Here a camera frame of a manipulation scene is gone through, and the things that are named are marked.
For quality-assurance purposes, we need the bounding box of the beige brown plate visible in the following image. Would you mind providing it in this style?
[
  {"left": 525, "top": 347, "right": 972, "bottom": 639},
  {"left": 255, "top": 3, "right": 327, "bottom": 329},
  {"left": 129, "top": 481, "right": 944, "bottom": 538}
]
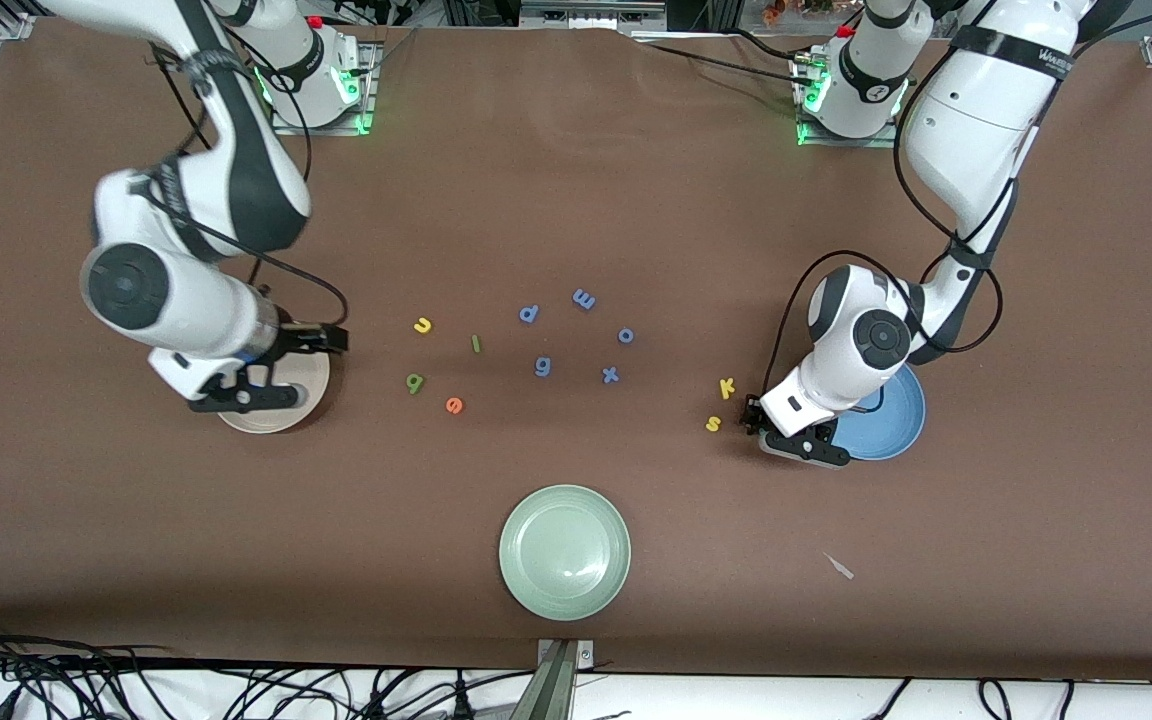
[{"left": 216, "top": 345, "right": 332, "bottom": 435}]

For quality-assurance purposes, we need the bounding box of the blue plate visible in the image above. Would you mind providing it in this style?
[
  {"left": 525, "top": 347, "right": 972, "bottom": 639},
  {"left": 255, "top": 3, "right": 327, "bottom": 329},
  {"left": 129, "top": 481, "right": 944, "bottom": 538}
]
[{"left": 831, "top": 362, "right": 927, "bottom": 462}]

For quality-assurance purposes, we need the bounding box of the pale green plate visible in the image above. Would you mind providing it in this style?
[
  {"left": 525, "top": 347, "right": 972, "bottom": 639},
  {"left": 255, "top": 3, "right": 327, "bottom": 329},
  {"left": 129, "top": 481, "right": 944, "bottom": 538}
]
[{"left": 498, "top": 484, "right": 632, "bottom": 622}]

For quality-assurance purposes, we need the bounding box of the brown table cover sheet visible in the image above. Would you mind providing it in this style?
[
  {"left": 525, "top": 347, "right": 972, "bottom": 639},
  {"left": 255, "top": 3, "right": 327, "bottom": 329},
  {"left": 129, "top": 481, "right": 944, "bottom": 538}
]
[{"left": 0, "top": 18, "right": 1152, "bottom": 683}]

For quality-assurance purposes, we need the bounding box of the grey background device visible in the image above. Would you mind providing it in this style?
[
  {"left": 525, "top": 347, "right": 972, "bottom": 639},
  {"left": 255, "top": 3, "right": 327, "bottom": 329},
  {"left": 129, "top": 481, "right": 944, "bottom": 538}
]
[{"left": 519, "top": 0, "right": 667, "bottom": 31}]

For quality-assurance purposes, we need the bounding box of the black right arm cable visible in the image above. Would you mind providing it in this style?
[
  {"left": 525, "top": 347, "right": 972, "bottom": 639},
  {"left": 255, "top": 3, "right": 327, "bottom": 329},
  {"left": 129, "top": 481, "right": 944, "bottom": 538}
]
[{"left": 151, "top": 40, "right": 350, "bottom": 331}]

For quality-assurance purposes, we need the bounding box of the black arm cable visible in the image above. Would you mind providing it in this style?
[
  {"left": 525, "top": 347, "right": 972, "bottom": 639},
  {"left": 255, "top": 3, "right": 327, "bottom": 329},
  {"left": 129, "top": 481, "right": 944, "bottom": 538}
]
[
  {"left": 762, "top": 40, "right": 1005, "bottom": 401},
  {"left": 151, "top": 40, "right": 350, "bottom": 331}
]

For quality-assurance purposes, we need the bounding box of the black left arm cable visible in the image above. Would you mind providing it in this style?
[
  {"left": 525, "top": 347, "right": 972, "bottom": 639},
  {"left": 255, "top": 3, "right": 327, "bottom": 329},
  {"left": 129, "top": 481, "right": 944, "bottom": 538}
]
[{"left": 762, "top": 40, "right": 1005, "bottom": 401}]

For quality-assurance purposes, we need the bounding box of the aluminium arm base plate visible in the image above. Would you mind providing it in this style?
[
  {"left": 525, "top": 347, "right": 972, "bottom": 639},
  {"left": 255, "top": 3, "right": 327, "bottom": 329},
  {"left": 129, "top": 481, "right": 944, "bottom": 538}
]
[
  {"left": 269, "top": 40, "right": 378, "bottom": 137},
  {"left": 794, "top": 48, "right": 902, "bottom": 150}
]

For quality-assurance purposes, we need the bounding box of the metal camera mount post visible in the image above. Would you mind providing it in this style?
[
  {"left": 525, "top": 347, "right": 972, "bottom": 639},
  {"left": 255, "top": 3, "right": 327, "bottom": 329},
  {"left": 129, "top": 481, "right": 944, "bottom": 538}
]
[{"left": 511, "top": 638, "right": 595, "bottom": 720}]

